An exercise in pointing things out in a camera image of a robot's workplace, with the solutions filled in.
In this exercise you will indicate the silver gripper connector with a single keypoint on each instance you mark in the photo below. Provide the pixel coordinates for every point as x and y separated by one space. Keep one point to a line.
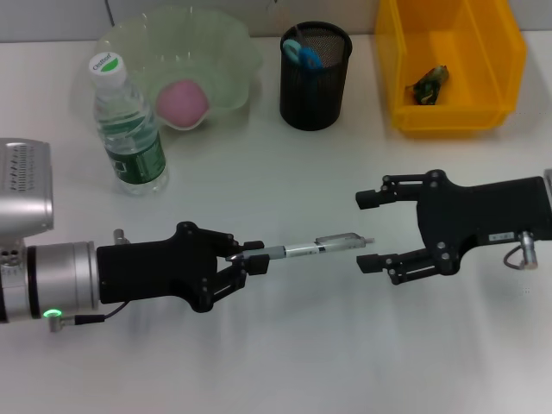
528 252
121 237

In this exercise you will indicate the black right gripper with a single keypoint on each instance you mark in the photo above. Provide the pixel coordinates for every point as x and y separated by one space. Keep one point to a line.
483 211

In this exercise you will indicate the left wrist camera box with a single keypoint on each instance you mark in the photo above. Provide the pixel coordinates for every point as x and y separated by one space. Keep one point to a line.
21 198

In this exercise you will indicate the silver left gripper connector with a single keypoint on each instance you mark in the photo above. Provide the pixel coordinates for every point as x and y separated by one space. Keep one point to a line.
121 237

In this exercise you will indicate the black mesh pen holder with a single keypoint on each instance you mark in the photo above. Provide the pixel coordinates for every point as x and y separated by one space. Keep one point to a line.
310 103

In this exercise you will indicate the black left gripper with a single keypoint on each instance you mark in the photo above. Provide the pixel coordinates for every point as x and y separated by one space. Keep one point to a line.
151 271

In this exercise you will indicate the blue capped scissors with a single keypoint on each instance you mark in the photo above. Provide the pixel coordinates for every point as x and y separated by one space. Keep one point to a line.
309 58

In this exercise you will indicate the clear grey pen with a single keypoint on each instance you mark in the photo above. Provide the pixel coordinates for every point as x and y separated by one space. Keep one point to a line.
310 248

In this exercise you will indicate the clear green-label water bottle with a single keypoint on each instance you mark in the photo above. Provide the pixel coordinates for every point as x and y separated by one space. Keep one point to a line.
133 164

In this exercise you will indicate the yellow plastic bin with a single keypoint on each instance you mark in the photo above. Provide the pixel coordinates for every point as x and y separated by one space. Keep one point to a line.
453 116

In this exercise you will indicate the pink peach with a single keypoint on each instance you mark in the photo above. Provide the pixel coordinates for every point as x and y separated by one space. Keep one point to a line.
181 103

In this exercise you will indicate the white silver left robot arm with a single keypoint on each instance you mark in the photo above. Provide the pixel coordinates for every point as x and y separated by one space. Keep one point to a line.
56 280

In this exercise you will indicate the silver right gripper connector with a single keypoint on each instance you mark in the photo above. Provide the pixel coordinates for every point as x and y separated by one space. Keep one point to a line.
528 252

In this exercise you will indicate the translucent green fruit plate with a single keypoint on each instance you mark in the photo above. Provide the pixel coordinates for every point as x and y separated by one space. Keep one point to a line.
207 56

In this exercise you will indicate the green plastic wrapper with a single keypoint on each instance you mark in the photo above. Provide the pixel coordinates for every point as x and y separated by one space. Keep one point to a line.
427 84

